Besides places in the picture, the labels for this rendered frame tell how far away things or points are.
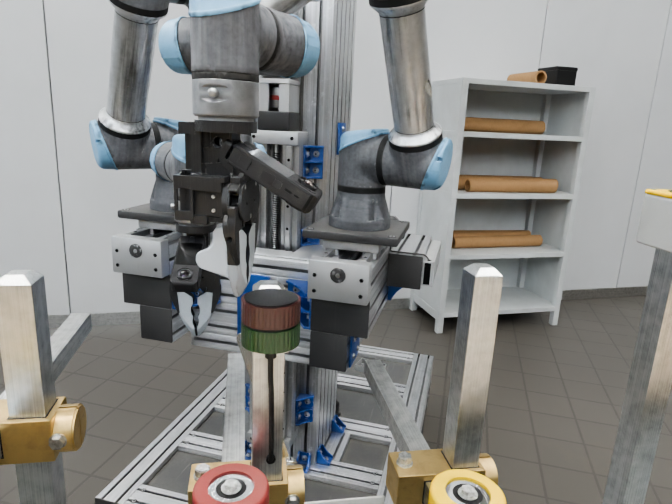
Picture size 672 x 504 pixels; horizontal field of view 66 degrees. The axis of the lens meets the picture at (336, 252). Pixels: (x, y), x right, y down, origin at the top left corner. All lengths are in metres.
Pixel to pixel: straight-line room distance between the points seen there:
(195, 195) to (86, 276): 2.80
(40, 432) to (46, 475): 0.06
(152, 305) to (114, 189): 1.94
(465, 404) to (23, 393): 0.49
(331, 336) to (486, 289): 0.63
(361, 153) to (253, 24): 0.62
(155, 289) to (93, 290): 2.08
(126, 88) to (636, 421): 1.12
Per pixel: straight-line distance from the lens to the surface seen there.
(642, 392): 0.81
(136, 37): 1.20
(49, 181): 3.31
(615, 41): 4.32
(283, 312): 0.50
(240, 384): 0.88
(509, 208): 3.89
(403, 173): 1.15
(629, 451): 0.85
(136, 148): 1.33
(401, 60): 1.04
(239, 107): 0.59
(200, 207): 0.61
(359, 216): 1.19
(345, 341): 1.18
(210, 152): 0.62
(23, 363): 0.62
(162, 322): 1.37
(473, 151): 3.67
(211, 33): 0.60
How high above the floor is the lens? 1.29
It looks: 14 degrees down
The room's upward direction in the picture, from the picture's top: 3 degrees clockwise
